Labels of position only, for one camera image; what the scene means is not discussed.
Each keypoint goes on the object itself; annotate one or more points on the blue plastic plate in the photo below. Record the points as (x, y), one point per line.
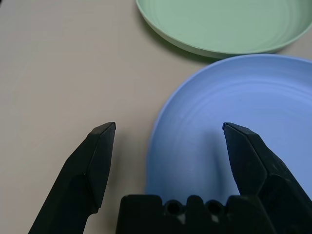
(243, 97)

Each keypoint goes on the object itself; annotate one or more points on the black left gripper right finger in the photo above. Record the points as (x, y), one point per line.
(253, 165)

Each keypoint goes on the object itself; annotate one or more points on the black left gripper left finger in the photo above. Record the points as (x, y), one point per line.
(92, 170)

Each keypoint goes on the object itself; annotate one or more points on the green plastic plate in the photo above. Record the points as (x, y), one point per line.
(219, 22)

